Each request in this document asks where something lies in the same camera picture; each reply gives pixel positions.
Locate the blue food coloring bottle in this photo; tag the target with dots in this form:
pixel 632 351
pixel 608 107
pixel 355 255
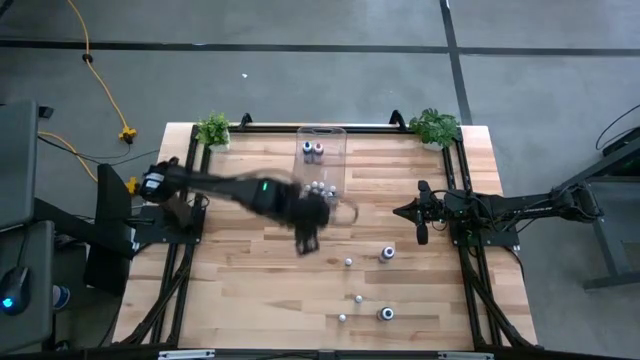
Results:
pixel 307 147

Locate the leafy green plant white pot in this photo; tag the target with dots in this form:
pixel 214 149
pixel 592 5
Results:
pixel 434 127

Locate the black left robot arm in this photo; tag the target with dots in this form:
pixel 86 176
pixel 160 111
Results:
pixel 225 187

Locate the blue white cup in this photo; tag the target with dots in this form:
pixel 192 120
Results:
pixel 61 298

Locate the small green plant white pot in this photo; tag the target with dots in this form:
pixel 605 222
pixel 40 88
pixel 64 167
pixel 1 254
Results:
pixel 213 129

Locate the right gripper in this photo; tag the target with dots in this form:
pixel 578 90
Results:
pixel 435 211

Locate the black desk frame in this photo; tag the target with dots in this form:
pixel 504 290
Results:
pixel 607 235

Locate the pink food coloring bottle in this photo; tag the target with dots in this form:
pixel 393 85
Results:
pixel 318 148

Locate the grey panel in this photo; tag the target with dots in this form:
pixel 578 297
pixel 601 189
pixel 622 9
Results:
pixel 17 165

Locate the clear plastic bin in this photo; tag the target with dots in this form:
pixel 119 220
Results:
pixel 332 165

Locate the black computer mouse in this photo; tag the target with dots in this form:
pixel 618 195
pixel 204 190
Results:
pixel 15 287

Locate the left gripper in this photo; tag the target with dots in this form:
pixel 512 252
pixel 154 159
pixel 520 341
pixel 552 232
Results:
pixel 307 215

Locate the grey desk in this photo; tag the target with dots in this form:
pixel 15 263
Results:
pixel 30 250

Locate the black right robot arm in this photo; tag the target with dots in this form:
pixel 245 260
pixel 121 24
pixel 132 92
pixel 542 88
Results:
pixel 530 210

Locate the black stand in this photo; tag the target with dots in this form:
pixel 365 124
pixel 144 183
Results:
pixel 110 225

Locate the silver frame bracket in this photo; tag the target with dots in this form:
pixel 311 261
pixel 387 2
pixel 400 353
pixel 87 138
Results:
pixel 185 355
pixel 465 356

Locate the purple tipped food coloring bottle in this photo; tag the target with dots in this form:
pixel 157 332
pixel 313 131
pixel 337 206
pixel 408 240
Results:
pixel 386 254

